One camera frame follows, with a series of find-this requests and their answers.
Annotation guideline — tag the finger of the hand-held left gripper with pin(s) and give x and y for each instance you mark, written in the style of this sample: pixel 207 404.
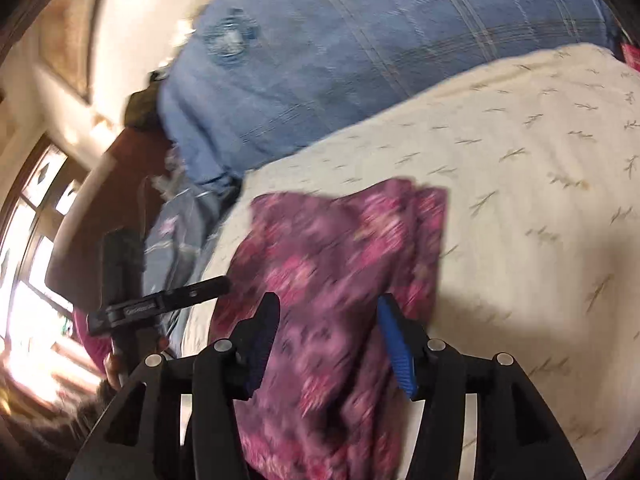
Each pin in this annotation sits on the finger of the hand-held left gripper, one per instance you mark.
pixel 200 290

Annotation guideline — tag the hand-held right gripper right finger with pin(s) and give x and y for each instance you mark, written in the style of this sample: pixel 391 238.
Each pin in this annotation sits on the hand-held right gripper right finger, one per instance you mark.
pixel 397 345

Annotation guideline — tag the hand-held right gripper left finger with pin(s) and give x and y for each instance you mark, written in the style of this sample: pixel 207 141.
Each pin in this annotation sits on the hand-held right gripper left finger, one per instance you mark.
pixel 257 345

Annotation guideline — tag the purple floral garment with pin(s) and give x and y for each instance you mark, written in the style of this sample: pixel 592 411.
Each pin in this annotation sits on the purple floral garment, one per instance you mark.
pixel 325 270

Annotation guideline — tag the person's left hand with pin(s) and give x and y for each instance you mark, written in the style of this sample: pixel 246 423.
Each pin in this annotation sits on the person's left hand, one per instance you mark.
pixel 113 367

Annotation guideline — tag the grey cloth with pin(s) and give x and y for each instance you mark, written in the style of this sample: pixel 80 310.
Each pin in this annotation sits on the grey cloth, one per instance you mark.
pixel 185 230

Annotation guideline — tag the brown wooden headboard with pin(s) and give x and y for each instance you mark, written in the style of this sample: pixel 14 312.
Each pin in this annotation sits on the brown wooden headboard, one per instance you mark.
pixel 100 210

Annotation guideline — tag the wooden framed window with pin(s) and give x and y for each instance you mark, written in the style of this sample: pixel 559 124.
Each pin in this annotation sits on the wooden framed window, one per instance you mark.
pixel 30 240

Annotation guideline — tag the dark fuzzy cloth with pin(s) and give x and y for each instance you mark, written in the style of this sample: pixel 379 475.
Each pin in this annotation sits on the dark fuzzy cloth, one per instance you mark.
pixel 50 430

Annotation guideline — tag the olive green object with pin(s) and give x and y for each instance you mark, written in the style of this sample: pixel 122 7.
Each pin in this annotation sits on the olive green object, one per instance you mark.
pixel 142 105

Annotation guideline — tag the cream leaf-print bed sheet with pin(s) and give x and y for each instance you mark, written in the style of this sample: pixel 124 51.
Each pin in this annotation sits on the cream leaf-print bed sheet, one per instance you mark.
pixel 525 210

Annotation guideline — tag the blue plaid blanket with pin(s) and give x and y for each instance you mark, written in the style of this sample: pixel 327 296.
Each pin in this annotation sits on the blue plaid blanket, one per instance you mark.
pixel 350 45

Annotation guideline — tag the pink object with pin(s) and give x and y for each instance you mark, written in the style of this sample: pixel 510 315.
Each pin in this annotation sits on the pink object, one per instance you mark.
pixel 631 55

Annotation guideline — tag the framed wall picture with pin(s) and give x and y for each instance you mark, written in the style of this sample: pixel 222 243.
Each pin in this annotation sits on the framed wall picture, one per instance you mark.
pixel 67 45

